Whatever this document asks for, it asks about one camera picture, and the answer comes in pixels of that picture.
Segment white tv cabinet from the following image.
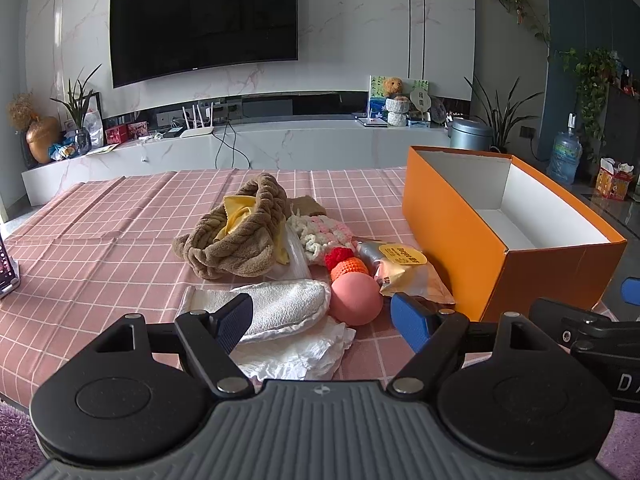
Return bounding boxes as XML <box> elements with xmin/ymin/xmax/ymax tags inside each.
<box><xmin>22</xmin><ymin>119</ymin><xmax>449</xmax><ymax>206</ymax></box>

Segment colourful gift box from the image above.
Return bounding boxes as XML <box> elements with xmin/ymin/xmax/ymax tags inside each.
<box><xmin>596</xmin><ymin>157</ymin><xmax>634</xmax><ymax>202</ymax></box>

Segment potted green plant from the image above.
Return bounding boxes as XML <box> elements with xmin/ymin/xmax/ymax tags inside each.
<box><xmin>52</xmin><ymin>64</ymin><xmax>102</xmax><ymax>155</ymax></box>
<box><xmin>465</xmin><ymin>76</ymin><xmax>544</xmax><ymax>154</ymax></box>

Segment hanging ivy plant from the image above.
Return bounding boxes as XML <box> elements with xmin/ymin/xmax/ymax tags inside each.
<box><xmin>497</xmin><ymin>0</ymin><xmax>551</xmax><ymax>47</ymax></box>

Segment clear plastic bag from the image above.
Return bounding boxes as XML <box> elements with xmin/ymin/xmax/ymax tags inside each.
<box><xmin>266</xmin><ymin>223</ymin><xmax>311</xmax><ymax>281</ymax></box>

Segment pink ball toy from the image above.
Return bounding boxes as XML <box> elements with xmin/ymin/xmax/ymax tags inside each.
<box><xmin>324</xmin><ymin>247</ymin><xmax>383</xmax><ymax>327</ymax></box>

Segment grey metal bin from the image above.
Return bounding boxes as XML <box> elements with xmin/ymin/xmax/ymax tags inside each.
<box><xmin>448</xmin><ymin>118</ymin><xmax>494</xmax><ymax>152</ymax></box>

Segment smartphone on stand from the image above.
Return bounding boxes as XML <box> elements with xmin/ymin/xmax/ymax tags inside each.
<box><xmin>0</xmin><ymin>238</ymin><xmax>21</xmax><ymax>298</ymax></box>

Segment blue water bottle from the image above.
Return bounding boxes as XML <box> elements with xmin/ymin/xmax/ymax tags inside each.
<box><xmin>547</xmin><ymin>113</ymin><xmax>582</xmax><ymax>186</ymax></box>

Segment brown knitted scarf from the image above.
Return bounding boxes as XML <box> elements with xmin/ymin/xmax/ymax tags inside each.
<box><xmin>172</xmin><ymin>174</ymin><xmax>291</xmax><ymax>281</ymax></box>

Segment potted green plant right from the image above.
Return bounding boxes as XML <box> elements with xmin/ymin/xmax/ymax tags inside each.
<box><xmin>465</xmin><ymin>76</ymin><xmax>544</xmax><ymax>154</ymax></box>

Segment white tissue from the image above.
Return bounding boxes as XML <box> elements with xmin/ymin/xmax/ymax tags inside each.
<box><xmin>231</xmin><ymin>315</ymin><xmax>356</xmax><ymax>382</ymax></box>

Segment orange cardboard box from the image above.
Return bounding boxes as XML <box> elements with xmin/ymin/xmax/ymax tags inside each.
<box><xmin>402</xmin><ymin>146</ymin><xmax>627</xmax><ymax>321</ymax></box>

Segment potted green plant left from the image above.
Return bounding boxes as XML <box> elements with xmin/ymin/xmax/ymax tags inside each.
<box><xmin>52</xmin><ymin>64</ymin><xmax>102</xmax><ymax>155</ymax></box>

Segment white towel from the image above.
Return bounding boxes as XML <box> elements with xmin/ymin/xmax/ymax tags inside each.
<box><xmin>179</xmin><ymin>278</ymin><xmax>331</xmax><ymax>344</ymax></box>

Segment snack bag yellow label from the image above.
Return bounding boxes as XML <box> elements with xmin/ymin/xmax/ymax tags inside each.
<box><xmin>356</xmin><ymin>240</ymin><xmax>456</xmax><ymax>306</ymax></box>

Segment black wall television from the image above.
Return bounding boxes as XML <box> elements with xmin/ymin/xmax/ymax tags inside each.
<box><xmin>110</xmin><ymin>0</ymin><xmax>298</xmax><ymax>88</ymax></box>

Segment teddy bear on cups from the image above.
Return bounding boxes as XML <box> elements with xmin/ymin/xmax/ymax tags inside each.
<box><xmin>383</xmin><ymin>77</ymin><xmax>410</xmax><ymax>127</ymax></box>

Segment golden vase dried flowers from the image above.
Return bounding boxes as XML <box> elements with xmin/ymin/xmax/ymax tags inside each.
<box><xmin>6</xmin><ymin>92</ymin><xmax>62</xmax><ymax>165</ymax></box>

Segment white wifi router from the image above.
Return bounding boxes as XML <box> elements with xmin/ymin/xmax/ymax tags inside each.
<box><xmin>180</xmin><ymin>103</ymin><xmax>214</xmax><ymax>139</ymax></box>

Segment yellow cloth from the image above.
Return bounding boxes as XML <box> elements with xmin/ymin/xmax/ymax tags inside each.
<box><xmin>215</xmin><ymin>195</ymin><xmax>290</xmax><ymax>266</ymax></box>

